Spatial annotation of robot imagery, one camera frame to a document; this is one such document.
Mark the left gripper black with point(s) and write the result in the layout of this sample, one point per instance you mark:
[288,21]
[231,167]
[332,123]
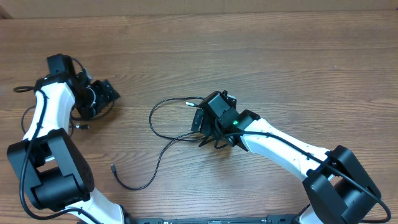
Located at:
[106,91]

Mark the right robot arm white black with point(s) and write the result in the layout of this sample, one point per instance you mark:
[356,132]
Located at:
[336,184]

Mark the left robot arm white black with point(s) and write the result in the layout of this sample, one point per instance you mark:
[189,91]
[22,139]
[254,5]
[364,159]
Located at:
[54,177]

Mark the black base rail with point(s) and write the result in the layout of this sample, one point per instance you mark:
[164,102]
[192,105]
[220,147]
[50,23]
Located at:
[270,219]

